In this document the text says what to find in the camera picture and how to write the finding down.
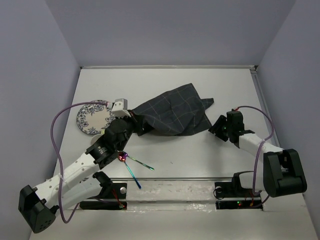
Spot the iridescent fork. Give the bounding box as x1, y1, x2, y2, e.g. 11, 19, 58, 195
117, 150, 155, 171

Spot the aluminium rail edge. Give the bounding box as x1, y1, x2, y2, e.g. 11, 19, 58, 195
109, 176, 235, 182
250, 65, 280, 147

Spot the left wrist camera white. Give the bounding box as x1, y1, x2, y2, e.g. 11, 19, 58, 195
111, 98, 131, 118

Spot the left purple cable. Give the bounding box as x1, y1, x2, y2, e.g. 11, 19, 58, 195
50, 100, 112, 224

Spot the blue floral plate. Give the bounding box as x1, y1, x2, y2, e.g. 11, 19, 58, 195
76, 100, 115, 135

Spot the dark checked cloth napkin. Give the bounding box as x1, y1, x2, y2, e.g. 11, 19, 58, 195
130, 83, 215, 136

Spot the aluminium rail right edge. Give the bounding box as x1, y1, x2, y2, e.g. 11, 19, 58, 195
250, 65, 280, 147

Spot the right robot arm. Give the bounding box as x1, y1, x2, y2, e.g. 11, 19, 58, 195
209, 110, 307, 198

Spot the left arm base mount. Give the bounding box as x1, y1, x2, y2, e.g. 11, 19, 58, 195
79, 171, 128, 211

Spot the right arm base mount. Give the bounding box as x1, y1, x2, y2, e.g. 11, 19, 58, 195
213, 171, 263, 210

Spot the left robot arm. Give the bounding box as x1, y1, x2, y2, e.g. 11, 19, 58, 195
18, 113, 139, 234

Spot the pale yellow paper cup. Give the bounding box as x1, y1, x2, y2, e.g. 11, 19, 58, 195
90, 134, 101, 145

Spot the iridescent spoon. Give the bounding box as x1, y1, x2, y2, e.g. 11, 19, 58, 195
117, 151, 142, 190

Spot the aluminium rail front edge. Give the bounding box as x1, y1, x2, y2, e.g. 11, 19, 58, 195
109, 176, 235, 182

